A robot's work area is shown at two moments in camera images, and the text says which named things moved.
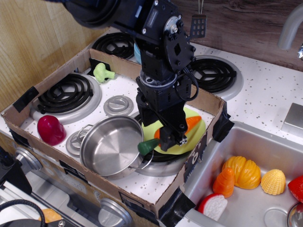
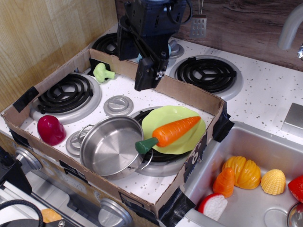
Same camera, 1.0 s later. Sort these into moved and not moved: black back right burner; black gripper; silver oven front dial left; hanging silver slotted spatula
Moved: black gripper
Not moved: silver oven front dial left; black back right burner; hanging silver slotted spatula
